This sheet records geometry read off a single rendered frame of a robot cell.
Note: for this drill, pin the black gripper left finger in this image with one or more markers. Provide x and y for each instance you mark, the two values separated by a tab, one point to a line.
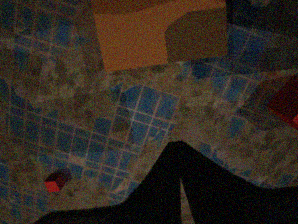
157	199

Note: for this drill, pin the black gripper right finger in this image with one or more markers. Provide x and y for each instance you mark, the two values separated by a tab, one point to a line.
217	196

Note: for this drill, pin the small red cube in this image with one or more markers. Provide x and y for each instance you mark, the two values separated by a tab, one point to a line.
55	182

